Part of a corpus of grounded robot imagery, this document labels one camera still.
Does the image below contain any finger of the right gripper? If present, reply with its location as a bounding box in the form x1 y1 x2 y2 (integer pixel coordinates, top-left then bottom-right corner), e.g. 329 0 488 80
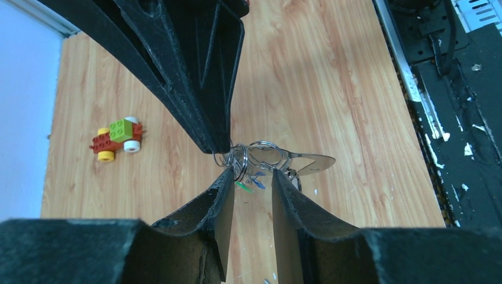
42 1 214 153
116 1 250 154

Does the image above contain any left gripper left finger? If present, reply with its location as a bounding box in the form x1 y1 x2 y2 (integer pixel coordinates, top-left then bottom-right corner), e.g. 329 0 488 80
1 169 234 283

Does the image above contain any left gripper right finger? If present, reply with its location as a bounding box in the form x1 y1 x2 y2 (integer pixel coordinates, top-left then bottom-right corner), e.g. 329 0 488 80
272 170 501 283

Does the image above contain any blue key tag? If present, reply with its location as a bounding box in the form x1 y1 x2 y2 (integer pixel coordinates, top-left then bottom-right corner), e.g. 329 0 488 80
247 171 266 189

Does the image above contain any green key tag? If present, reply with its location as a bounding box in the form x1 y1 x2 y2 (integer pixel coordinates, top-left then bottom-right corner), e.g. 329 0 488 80
235 181 254 193

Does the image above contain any grey metal carabiner plate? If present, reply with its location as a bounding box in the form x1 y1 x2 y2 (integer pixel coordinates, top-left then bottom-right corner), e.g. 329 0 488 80
284 149 336 176

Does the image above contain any metal keyring with keys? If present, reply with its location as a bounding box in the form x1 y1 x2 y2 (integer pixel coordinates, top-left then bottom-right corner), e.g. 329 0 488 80
213 141 299 183

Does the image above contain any red green toy block figure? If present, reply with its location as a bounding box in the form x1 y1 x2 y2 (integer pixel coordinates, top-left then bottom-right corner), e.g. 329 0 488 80
88 117 143 162

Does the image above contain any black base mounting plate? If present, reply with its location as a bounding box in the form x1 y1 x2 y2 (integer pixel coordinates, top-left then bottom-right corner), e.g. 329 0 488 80
375 1 501 228

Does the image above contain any white slotted cable duct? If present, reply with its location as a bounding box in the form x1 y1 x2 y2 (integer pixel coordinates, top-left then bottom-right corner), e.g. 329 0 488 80
452 0 501 34

